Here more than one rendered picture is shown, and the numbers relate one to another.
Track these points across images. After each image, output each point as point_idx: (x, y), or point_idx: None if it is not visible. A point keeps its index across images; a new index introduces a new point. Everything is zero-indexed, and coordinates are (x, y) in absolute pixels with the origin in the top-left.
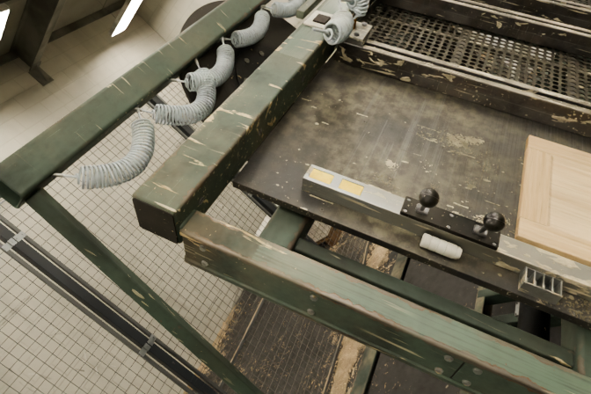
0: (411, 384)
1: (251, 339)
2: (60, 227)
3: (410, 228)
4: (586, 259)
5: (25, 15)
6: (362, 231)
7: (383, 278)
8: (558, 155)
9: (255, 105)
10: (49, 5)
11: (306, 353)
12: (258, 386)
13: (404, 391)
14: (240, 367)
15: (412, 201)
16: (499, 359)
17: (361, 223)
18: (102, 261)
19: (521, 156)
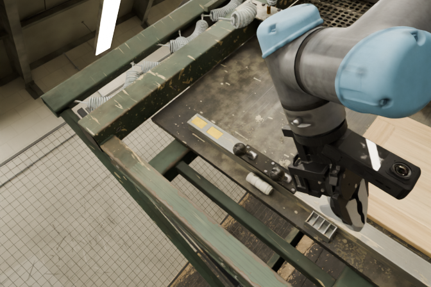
0: (339, 273)
1: (253, 214)
2: (76, 131)
3: (245, 166)
4: (371, 214)
5: None
6: (214, 163)
7: (222, 196)
8: (401, 127)
9: (171, 70)
10: None
11: (281, 232)
12: (248, 246)
13: (333, 277)
14: (242, 230)
15: (249, 148)
16: (247, 268)
17: (216, 158)
18: (98, 153)
19: (369, 124)
